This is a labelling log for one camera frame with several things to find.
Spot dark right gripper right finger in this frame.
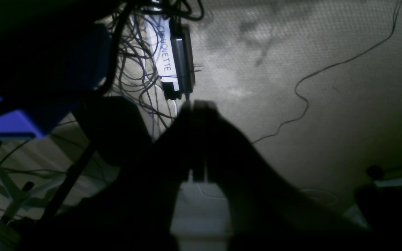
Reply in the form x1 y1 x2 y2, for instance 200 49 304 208
196 100 379 251

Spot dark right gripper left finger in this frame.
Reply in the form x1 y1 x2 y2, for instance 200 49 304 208
20 101 192 251

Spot white power strip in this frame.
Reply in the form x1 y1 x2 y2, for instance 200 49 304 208
142 8 196 100

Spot long thin black cable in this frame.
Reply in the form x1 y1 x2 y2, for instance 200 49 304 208
252 0 402 144

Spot tangled black cables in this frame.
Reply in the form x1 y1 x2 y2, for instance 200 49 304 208
107 0 205 129

